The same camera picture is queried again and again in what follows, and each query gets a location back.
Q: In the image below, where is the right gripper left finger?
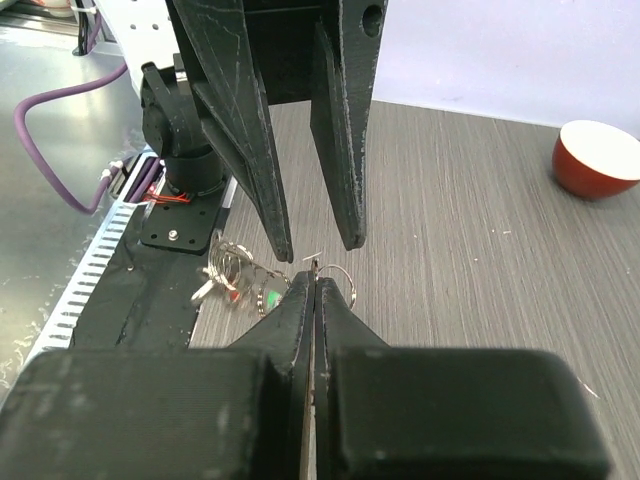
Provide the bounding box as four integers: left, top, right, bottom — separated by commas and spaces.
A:
1, 272, 315, 479

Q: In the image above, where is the white slotted cable duct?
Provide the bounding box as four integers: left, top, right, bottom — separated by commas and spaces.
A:
23, 179, 137, 366

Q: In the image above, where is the red white bowl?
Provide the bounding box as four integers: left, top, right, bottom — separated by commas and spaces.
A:
552, 120, 639, 200

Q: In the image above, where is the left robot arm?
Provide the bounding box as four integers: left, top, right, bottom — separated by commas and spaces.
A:
130, 1, 387, 262

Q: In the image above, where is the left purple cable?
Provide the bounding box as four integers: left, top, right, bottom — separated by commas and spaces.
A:
12, 9, 166, 216

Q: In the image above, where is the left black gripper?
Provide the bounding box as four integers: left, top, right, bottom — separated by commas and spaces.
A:
167, 1, 388, 263

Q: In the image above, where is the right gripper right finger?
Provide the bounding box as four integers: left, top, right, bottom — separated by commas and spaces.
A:
314, 278, 611, 479

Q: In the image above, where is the green key tag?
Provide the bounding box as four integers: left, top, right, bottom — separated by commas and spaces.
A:
265, 290, 282, 310

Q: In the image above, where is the black mounting plate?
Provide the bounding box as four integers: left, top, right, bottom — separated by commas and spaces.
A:
70, 173, 235, 351

